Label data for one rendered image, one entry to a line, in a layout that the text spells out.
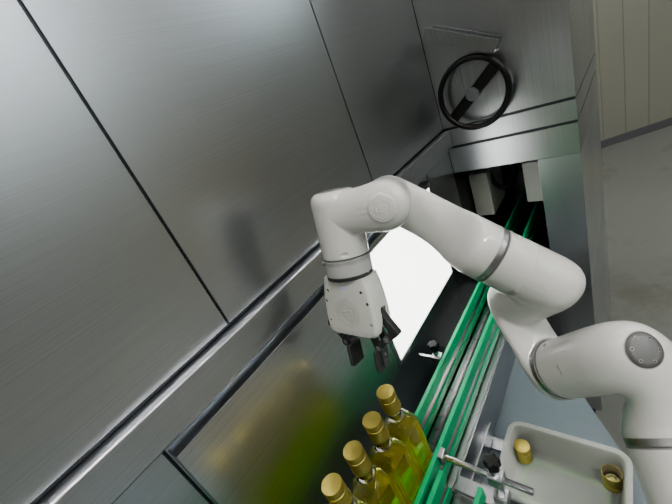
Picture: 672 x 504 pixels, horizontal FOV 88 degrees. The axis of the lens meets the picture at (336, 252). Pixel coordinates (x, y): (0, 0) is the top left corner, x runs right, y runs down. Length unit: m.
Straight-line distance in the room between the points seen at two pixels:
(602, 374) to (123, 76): 0.70
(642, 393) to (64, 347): 0.67
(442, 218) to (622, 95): 4.44
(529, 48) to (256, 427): 1.12
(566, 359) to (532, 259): 0.14
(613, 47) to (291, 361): 4.55
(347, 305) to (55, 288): 0.37
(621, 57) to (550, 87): 3.68
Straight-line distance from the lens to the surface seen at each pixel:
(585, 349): 0.54
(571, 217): 1.34
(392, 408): 0.69
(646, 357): 0.54
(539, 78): 1.21
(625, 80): 4.94
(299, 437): 0.72
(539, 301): 0.55
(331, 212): 0.50
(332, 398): 0.76
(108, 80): 0.56
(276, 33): 0.76
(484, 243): 0.51
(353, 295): 0.54
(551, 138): 1.25
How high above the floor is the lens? 1.66
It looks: 24 degrees down
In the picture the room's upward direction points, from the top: 23 degrees counter-clockwise
